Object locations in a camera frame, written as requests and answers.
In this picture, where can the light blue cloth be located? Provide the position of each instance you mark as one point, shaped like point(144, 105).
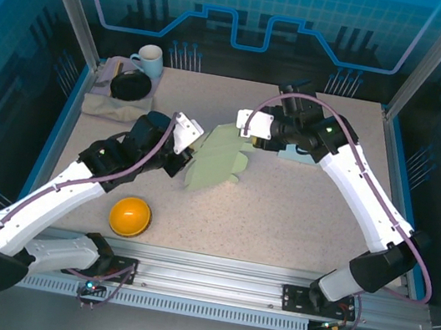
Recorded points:
point(296, 156)

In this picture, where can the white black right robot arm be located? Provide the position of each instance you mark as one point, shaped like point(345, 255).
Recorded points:
point(359, 196)

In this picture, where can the beige folded cloth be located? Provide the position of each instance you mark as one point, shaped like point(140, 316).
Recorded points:
point(111, 108)

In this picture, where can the orange bowl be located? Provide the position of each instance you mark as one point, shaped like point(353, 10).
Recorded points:
point(130, 217)

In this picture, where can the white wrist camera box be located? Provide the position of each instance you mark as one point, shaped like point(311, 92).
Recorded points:
point(187, 134)
point(257, 124)

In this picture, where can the black plate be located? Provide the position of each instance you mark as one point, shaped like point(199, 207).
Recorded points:
point(130, 86)

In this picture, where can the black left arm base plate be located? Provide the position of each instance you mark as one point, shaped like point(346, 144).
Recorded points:
point(122, 269)

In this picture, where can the aluminium side rail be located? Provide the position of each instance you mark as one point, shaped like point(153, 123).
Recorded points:
point(396, 182)
point(71, 127)

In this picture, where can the lavender tray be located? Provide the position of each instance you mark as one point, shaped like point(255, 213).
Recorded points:
point(154, 84)

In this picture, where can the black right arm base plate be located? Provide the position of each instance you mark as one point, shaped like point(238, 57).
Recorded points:
point(295, 298)

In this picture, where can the light blue mug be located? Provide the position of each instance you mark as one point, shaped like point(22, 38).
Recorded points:
point(151, 62)

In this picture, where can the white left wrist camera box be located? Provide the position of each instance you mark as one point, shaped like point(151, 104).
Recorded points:
point(187, 134)

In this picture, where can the light green cloth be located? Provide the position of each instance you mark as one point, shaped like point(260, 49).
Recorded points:
point(217, 160)

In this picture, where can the aluminium frame rail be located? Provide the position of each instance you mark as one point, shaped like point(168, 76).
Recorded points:
point(206, 273)

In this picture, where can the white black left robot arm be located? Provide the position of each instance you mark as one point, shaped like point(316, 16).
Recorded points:
point(58, 197)

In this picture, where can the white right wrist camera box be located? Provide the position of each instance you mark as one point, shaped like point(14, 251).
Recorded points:
point(257, 124)

